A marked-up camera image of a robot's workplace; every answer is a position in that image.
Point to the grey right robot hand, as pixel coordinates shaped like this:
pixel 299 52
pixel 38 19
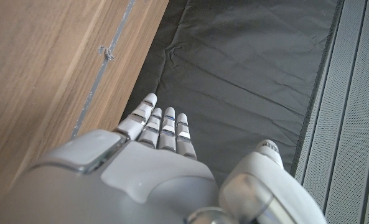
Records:
pixel 125 186

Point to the black fabric backdrop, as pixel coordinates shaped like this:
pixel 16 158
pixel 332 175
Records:
pixel 234 62

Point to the grey perforated panel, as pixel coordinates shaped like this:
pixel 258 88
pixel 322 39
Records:
pixel 346 140

